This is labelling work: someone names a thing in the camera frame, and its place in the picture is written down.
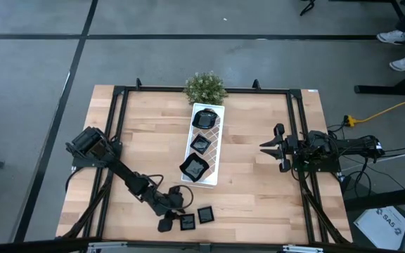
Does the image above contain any small green potted plant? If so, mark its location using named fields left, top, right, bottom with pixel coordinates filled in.
left=184, top=70, right=229, bottom=108

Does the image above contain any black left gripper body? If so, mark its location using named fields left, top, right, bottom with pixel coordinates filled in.
left=148, top=185, right=186, bottom=233

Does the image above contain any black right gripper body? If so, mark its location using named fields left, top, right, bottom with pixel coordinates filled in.
left=274, top=122, right=299, bottom=174

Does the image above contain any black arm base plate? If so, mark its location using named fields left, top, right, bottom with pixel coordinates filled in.
left=290, top=144, right=341, bottom=173
left=71, top=140, right=123, bottom=169

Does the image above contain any white printed paper sheet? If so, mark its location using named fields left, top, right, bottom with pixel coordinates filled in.
left=352, top=205, right=405, bottom=251

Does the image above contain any black small square plate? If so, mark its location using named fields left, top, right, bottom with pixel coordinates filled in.
left=179, top=213, right=196, bottom=232
left=189, top=134, right=212, bottom=155
left=197, top=205, right=215, bottom=225

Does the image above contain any white lattice shelf rack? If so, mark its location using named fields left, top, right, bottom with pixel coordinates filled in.
left=180, top=102, right=226, bottom=187

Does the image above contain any yellow extension cable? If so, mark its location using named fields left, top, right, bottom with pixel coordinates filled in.
left=344, top=91, right=405, bottom=128

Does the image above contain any black horizontal beam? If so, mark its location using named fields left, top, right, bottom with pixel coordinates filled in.
left=0, top=235, right=405, bottom=253

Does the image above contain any silver metal bracket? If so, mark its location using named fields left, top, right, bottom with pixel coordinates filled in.
left=86, top=240, right=129, bottom=253
left=281, top=244, right=325, bottom=253

